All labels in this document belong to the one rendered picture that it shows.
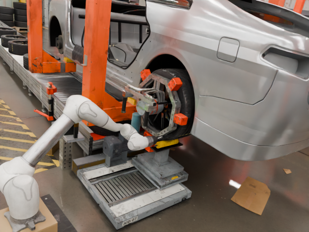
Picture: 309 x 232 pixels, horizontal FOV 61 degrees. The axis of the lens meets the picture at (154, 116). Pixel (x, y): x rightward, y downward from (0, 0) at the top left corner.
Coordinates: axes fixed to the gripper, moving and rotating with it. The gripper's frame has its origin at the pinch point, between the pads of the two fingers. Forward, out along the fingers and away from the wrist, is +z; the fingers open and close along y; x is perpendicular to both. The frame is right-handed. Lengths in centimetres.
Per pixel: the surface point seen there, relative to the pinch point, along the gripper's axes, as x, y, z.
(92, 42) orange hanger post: 93, 2, -46
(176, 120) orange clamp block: 7.5, 21.7, -4.8
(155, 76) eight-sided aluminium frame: 51, 16, -5
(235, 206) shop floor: -80, -10, 58
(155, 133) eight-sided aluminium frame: 8.0, -11.3, -4.7
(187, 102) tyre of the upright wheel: 18.1, 30.6, 4.8
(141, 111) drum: 27.1, -0.6, -19.2
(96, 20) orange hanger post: 106, 15, -44
